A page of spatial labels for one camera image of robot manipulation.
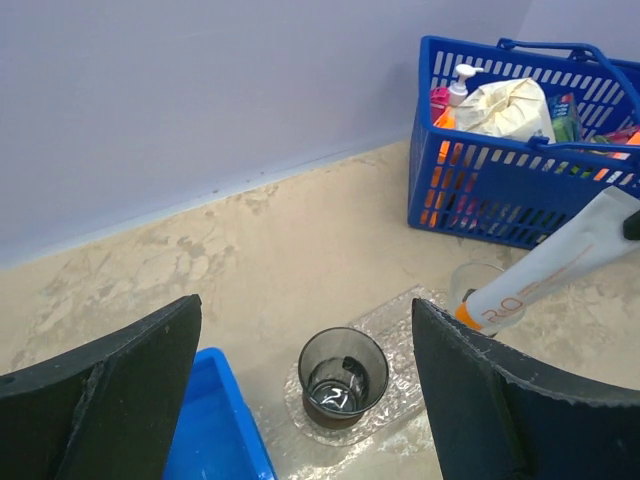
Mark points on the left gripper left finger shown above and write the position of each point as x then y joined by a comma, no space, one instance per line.
105,410

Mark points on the blue plastic bin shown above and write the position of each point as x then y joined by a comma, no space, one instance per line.
216,436

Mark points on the small red box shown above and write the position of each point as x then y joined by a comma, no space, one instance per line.
439,102

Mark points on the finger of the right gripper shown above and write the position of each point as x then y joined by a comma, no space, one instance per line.
631,227

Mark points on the dark smoked plastic cup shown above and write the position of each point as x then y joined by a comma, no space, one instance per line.
343,374

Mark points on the green sponge pack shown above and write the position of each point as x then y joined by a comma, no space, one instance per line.
565,119

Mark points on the white pump bottle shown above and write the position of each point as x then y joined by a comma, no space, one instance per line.
457,91

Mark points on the clear textured acrylic tray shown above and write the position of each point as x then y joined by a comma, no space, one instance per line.
390,326

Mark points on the blue shopping basket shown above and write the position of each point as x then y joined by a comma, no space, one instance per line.
517,193

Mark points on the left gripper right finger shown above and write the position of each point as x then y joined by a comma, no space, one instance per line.
497,413

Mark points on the white toothpaste tube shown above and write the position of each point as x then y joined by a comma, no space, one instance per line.
588,242

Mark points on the orange pink box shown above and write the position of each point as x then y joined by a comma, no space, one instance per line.
626,136

